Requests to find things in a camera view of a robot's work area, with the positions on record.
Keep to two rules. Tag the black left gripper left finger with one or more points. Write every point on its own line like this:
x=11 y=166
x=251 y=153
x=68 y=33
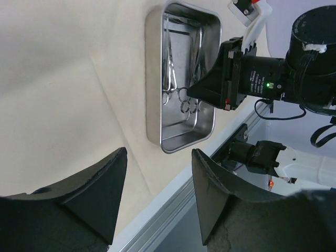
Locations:
x=78 y=213

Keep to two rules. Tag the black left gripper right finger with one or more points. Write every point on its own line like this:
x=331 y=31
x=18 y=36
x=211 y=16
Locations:
x=235 y=215

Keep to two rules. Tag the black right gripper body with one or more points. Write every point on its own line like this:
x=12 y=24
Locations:
x=246 y=74

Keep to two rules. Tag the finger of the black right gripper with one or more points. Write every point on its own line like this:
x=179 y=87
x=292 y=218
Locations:
x=210 y=88

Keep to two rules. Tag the steel surgical scissors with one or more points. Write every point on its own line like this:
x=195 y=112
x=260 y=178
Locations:
x=169 y=80

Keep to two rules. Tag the stainless steel instrument tray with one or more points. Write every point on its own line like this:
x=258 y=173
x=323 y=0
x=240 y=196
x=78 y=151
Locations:
x=179 y=125

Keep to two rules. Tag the beige cloth wrap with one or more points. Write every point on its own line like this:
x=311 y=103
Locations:
x=72 y=92

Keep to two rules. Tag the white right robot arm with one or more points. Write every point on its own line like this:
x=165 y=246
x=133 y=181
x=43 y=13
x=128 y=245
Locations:
x=306 y=77

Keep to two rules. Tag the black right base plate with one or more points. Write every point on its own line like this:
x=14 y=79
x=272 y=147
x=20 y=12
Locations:
x=232 y=154

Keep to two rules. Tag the aluminium front rail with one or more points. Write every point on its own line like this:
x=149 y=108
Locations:
x=155 y=222

